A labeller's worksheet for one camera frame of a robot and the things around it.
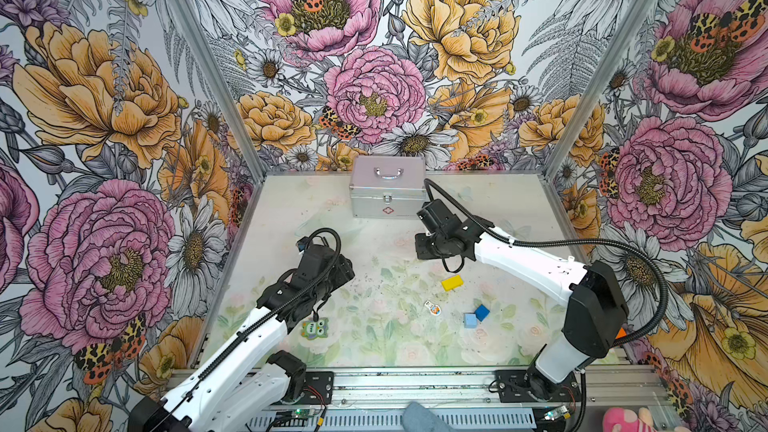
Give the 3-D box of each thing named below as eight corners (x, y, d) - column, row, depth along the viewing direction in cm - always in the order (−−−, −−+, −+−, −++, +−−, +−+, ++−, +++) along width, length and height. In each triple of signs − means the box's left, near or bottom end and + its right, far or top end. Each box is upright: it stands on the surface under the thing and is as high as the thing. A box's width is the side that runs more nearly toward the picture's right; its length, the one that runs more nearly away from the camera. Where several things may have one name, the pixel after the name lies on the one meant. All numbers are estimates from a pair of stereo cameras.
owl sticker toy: (300, 339, 84) (298, 337, 82) (304, 321, 87) (302, 318, 85) (327, 339, 84) (326, 337, 82) (330, 321, 87) (328, 318, 85)
